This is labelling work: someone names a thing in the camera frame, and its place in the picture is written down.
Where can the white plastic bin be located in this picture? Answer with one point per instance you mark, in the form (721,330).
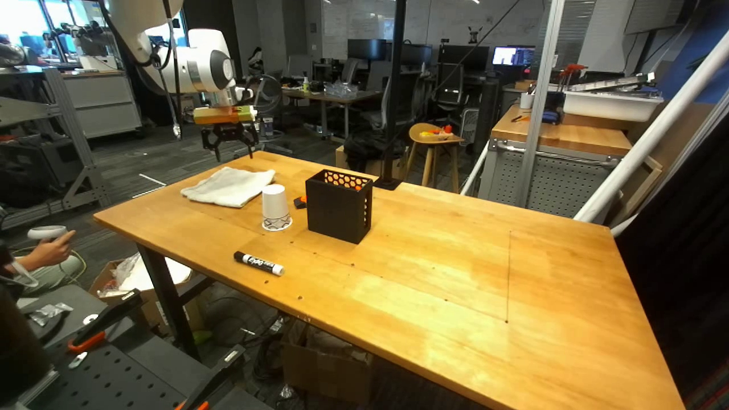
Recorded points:
(607,102)

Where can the grey metal shelving unit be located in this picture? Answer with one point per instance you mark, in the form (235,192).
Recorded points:
(68,128)

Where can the white waffle-weave towel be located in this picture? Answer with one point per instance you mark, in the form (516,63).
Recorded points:
(228,186)

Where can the white cabinet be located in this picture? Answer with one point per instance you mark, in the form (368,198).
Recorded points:
(103,102)

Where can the black table leg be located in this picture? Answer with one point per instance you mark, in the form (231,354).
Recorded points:
(171,303)

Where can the cardboard box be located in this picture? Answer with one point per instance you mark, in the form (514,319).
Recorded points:
(327,371)

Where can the person's hand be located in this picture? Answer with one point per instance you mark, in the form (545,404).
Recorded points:
(49,250)

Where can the small white bottle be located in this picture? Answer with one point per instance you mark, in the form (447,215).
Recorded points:
(526,100)

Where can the office desk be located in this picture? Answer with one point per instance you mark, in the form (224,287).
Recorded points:
(334,95)

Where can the black perforated box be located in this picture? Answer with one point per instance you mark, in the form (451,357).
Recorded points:
(338,213)

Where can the black dry-erase marker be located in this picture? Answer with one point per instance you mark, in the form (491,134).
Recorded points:
(257,263)

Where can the thick white beam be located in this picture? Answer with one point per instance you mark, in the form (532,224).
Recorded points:
(652,128)

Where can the person in dark clothing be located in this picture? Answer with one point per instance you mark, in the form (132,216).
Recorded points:
(15,355)

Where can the computer monitor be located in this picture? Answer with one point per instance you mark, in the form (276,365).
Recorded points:
(514,54)

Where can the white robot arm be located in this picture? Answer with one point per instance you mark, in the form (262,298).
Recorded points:
(206,69)

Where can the thin white pole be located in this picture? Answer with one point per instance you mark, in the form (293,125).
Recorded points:
(475,168)

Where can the black perforated panel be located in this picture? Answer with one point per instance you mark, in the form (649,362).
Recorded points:
(121,379)

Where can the wooden workbench with grey panel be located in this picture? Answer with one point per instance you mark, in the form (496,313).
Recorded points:
(560,137)

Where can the white plastic bag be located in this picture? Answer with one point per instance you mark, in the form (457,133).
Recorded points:
(132,275)

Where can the black pole with base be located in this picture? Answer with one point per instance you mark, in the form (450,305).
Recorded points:
(394,92)

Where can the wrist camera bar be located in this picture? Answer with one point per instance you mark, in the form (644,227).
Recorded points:
(224,114)

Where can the small orange yellow object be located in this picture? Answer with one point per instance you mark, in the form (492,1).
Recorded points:
(433,133)

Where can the white handheld controller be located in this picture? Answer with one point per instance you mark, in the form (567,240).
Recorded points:
(47,230)

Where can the white paper cup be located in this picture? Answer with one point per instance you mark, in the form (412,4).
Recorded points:
(276,205)

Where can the round wooden stool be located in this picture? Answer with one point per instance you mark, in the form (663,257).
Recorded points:
(433,134)

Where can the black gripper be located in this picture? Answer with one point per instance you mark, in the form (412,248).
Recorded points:
(228,133)

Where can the white metal frame post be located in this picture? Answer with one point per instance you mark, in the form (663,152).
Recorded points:
(540,98)

